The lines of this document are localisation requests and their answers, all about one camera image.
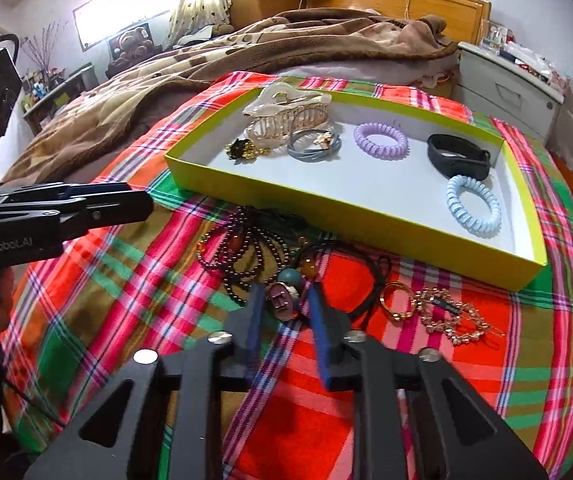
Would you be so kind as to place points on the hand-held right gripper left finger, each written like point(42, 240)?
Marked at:
point(251, 332)

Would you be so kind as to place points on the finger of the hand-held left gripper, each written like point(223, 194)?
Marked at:
point(111, 210)
point(76, 190)

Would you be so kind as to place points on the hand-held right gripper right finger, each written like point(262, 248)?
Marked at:
point(322, 342)

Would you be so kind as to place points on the black and gold brooch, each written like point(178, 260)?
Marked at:
point(239, 150)

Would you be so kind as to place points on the yellow-green cardboard box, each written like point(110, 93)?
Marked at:
point(376, 195)

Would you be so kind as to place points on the translucent hair claw clip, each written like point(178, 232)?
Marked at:
point(279, 110)

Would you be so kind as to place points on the black wristband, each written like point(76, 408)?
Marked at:
point(461, 170)

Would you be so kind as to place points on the person's left hand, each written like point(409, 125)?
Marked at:
point(0, 300)

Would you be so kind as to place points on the cluttered desk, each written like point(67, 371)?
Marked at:
point(56, 95)

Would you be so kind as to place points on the plaid cloth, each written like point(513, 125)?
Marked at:
point(116, 285)

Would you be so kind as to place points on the dried branches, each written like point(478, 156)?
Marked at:
point(41, 50)

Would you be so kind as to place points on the brown blanket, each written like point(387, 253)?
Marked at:
point(166, 75)

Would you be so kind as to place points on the teddy bear picture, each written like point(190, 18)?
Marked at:
point(131, 45)

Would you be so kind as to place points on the window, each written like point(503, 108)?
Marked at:
point(116, 15)

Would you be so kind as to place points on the dotted curtain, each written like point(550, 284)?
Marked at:
point(199, 0)

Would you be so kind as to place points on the grey nightstand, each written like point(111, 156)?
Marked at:
point(506, 90)

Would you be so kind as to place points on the wooden headboard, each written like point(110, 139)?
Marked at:
point(416, 5)

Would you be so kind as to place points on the nightstand clutter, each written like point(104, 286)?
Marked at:
point(531, 60)

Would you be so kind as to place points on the clear glass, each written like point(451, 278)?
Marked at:
point(495, 35)

